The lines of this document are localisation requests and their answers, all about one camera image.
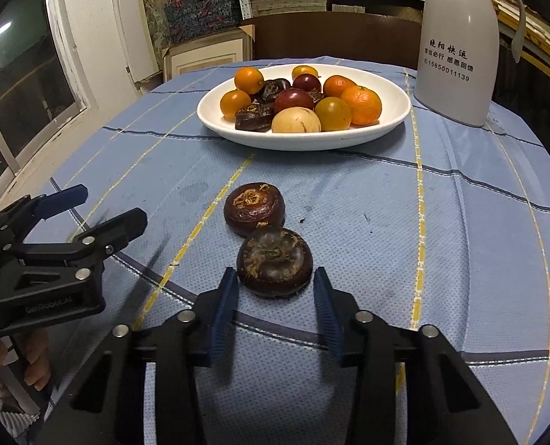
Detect small mandarin orange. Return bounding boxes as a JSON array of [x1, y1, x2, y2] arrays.
[[322, 75, 356, 98]]

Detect framed picture in carton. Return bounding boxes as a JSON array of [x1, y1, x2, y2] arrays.
[[163, 24, 256, 82]]

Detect dark wooden chair back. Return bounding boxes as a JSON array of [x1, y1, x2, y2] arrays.
[[241, 12, 423, 69]]

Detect dark water chestnut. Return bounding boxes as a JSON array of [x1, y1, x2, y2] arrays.
[[235, 103, 275, 133], [256, 78, 291, 103], [224, 182, 285, 237], [237, 227, 313, 299]]

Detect red cherry tomato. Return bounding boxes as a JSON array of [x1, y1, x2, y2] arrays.
[[292, 73, 322, 92]]

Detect grey sleeve forearm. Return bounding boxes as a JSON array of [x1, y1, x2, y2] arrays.
[[0, 387, 40, 444]]

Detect yellow-orange round fruit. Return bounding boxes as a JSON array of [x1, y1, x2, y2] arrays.
[[314, 96, 352, 132]]

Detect small orange fruit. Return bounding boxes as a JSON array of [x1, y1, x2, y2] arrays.
[[220, 89, 253, 122]]

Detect dark red plum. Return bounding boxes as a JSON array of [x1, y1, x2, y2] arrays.
[[274, 88, 314, 113]]

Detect orange round fruit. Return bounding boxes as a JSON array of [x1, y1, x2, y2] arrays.
[[234, 66, 265, 95]]

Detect blue plaid tablecloth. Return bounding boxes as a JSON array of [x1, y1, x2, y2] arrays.
[[30, 66, 550, 444]]

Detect white thermos jug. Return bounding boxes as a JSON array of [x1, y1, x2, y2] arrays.
[[415, 0, 526, 128]]

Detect large mandarin orange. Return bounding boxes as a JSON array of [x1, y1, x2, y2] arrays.
[[340, 85, 382, 126]]

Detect pale yellow round fruit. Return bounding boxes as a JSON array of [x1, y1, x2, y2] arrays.
[[272, 106, 321, 134]]

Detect person's left hand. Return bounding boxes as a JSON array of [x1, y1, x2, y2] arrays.
[[0, 329, 52, 391]]

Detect white leaning board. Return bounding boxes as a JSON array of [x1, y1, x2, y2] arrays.
[[112, 0, 161, 90]]

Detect window with white frame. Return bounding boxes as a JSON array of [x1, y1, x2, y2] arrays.
[[0, 0, 86, 198]]

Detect small orange kumquat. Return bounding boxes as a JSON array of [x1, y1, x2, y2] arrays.
[[292, 65, 319, 79]]

